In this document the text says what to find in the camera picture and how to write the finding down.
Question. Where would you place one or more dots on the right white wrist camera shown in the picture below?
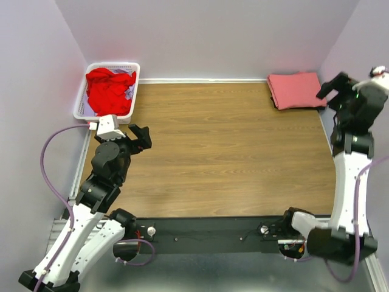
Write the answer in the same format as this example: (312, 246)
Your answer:
(378, 77)

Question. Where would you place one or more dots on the pink t shirt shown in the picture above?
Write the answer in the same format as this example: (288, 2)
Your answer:
(295, 90)

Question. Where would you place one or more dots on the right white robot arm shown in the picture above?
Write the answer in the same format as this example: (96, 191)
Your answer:
(346, 237)

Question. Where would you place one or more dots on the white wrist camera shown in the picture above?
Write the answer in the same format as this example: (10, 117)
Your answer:
(378, 77)
(107, 128)

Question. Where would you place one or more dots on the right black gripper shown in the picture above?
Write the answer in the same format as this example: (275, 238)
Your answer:
(337, 83)

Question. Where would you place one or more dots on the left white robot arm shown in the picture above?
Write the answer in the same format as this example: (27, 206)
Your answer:
(74, 252)

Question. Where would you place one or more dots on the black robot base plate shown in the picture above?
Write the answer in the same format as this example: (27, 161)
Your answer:
(215, 235)

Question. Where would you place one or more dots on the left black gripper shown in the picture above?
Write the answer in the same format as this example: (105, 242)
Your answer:
(144, 139)

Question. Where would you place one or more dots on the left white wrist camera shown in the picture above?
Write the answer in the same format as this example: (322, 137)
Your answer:
(107, 128)

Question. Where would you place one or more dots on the red t shirt in basket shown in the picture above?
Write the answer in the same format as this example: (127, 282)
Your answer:
(108, 92)

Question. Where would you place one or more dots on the white plastic laundry basket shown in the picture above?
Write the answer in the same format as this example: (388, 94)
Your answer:
(108, 87)

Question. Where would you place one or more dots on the folded black t shirt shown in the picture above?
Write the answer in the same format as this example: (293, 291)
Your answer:
(318, 108)

